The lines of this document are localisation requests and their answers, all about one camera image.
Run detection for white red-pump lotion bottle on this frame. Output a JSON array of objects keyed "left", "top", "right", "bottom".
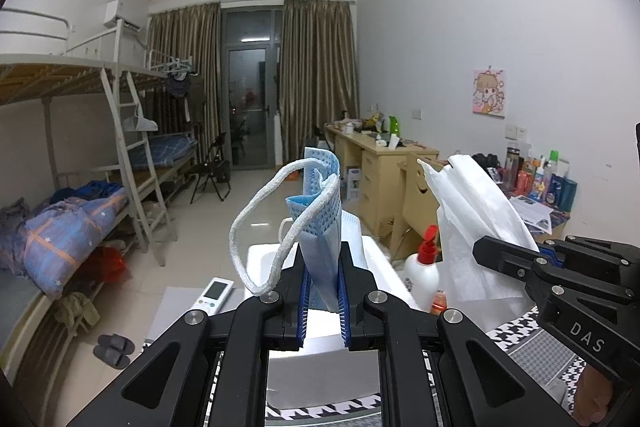
[{"left": 402, "top": 224, "right": 451, "bottom": 314}]

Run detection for black slipper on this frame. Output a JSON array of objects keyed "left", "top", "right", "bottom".
[
  {"left": 94, "top": 341, "right": 132, "bottom": 369},
  {"left": 100, "top": 333, "right": 137, "bottom": 355}
]

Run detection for black folding chair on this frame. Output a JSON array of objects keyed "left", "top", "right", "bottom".
[{"left": 190, "top": 132, "right": 232, "bottom": 206}]

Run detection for printed paper sheets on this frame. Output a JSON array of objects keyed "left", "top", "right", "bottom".
[{"left": 512, "top": 197, "right": 555, "bottom": 236}]

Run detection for white metal bunk bed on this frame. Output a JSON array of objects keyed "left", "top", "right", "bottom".
[
  {"left": 0, "top": 7, "right": 181, "bottom": 388},
  {"left": 115, "top": 19, "right": 201, "bottom": 212}
]

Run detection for row of toiletry bottles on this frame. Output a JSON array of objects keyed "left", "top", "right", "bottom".
[{"left": 505, "top": 147, "right": 579, "bottom": 214}]

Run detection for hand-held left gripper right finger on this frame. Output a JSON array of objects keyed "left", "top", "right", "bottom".
[{"left": 336, "top": 242, "right": 566, "bottom": 427}]

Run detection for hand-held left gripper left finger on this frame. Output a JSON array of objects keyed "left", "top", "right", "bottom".
[{"left": 65, "top": 252, "right": 314, "bottom": 427}]

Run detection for blue face mask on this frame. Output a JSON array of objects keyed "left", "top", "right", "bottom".
[{"left": 229, "top": 147, "right": 362, "bottom": 314}]

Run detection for white air conditioner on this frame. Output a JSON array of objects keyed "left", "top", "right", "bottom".
[{"left": 103, "top": 0, "right": 142, "bottom": 30}]

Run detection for wooden smiley-face chair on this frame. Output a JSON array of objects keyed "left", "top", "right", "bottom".
[{"left": 387, "top": 152, "right": 452, "bottom": 264}]

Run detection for cartoon wall poster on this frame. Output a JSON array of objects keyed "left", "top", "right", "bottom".
[{"left": 470, "top": 68, "right": 509, "bottom": 119}]

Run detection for white foam box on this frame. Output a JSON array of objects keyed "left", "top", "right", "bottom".
[{"left": 240, "top": 232, "right": 418, "bottom": 410}]

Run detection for olive crumpled clothes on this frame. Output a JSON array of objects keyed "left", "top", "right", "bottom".
[{"left": 54, "top": 291, "right": 102, "bottom": 334}]

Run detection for blue clothing pile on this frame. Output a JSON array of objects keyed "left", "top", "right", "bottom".
[{"left": 50, "top": 180, "right": 127, "bottom": 204}]

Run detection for person's right hand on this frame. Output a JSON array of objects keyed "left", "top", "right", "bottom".
[{"left": 575, "top": 364, "right": 618, "bottom": 427}]

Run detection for red plastic bag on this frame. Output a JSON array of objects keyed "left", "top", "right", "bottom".
[{"left": 97, "top": 244, "right": 127, "bottom": 284}]

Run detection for white remote control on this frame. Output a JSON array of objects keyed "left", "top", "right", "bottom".
[{"left": 192, "top": 277, "right": 236, "bottom": 311}]

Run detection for white metal bed ladder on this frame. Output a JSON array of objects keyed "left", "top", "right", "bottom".
[{"left": 100, "top": 67, "right": 179, "bottom": 266}]

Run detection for blue checked bedding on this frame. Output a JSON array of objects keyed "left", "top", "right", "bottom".
[{"left": 145, "top": 133, "right": 197, "bottom": 170}]

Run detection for black white houndstooth mat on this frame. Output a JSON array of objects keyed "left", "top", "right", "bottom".
[{"left": 140, "top": 307, "right": 588, "bottom": 427}]

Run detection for brown curtain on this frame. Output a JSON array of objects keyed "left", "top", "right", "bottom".
[
  {"left": 147, "top": 3, "right": 222, "bottom": 168},
  {"left": 279, "top": 0, "right": 361, "bottom": 168}
]

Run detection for blue plaid quilt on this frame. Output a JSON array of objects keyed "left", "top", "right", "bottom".
[{"left": 22, "top": 194, "right": 132, "bottom": 298}]

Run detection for dark hanging clothes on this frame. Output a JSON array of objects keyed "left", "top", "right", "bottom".
[{"left": 167, "top": 72, "right": 194, "bottom": 98}]

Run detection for white plastic bag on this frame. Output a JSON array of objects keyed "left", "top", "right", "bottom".
[{"left": 416, "top": 153, "right": 541, "bottom": 344}]

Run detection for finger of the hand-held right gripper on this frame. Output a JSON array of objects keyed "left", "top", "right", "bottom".
[
  {"left": 472, "top": 234, "right": 623, "bottom": 290},
  {"left": 540, "top": 234, "right": 640, "bottom": 290}
]

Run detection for white box with blue print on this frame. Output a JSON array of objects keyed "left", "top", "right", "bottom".
[{"left": 345, "top": 167, "right": 362, "bottom": 202}]

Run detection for purple crumpled blanket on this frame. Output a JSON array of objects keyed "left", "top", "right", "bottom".
[{"left": 0, "top": 198, "right": 51, "bottom": 279}]

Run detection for light wooden desk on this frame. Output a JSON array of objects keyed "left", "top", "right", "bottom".
[{"left": 324, "top": 122, "right": 441, "bottom": 239}]

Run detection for wooden desk with printed cover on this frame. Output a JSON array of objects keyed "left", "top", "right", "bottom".
[{"left": 500, "top": 189, "right": 572, "bottom": 239}]

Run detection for glass balcony door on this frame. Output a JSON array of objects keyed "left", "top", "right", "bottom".
[{"left": 220, "top": 7, "right": 284, "bottom": 168}]

